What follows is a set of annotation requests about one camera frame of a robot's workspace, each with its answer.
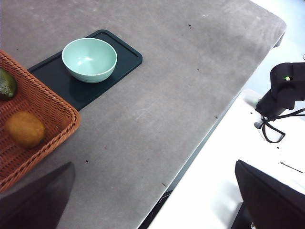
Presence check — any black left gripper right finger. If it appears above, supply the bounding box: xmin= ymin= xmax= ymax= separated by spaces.
xmin=234 ymin=159 xmax=305 ymax=229

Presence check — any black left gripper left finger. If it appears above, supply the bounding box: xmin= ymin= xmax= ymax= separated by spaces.
xmin=0 ymin=161 xmax=76 ymax=229

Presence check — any orange-brown round fruit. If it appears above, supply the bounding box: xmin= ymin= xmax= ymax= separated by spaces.
xmin=4 ymin=111 xmax=46 ymax=149

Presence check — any teal ribbed bowl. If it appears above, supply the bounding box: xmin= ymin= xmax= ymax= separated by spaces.
xmin=61 ymin=37 xmax=118 ymax=83

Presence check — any white robot mounting platform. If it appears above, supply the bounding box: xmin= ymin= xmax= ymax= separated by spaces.
xmin=152 ymin=88 xmax=305 ymax=229

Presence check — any brown wicker basket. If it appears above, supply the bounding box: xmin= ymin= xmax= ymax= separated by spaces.
xmin=0 ymin=49 xmax=81 ymax=193

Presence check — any green avocado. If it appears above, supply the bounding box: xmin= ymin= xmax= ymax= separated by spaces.
xmin=0 ymin=68 xmax=18 ymax=101

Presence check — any black rectangular tray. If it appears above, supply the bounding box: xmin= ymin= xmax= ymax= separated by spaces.
xmin=27 ymin=29 xmax=143 ymax=112

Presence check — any thin black wire pin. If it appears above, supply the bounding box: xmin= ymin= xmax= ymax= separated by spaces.
xmin=280 ymin=161 xmax=304 ymax=174

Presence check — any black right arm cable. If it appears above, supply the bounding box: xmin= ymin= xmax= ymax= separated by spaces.
xmin=254 ymin=108 xmax=305 ymax=144

